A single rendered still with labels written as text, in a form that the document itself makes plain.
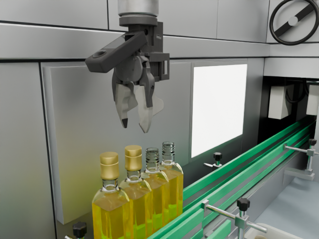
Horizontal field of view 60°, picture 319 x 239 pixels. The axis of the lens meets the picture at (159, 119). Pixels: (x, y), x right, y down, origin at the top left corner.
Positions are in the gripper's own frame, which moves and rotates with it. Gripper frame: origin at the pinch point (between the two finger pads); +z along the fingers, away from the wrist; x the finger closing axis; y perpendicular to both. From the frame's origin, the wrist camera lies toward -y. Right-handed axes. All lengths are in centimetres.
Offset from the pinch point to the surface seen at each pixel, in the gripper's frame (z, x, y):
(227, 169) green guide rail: 26, 3, 48
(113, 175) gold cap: 8.3, -1.2, -6.2
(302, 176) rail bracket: 36, -14, 83
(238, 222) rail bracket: 25.3, -14.6, 19.9
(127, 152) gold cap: 5.2, -0.2, -1.6
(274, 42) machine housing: -19, 10, 106
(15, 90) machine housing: -6.9, 15.5, -14.9
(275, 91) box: 6, 11, 117
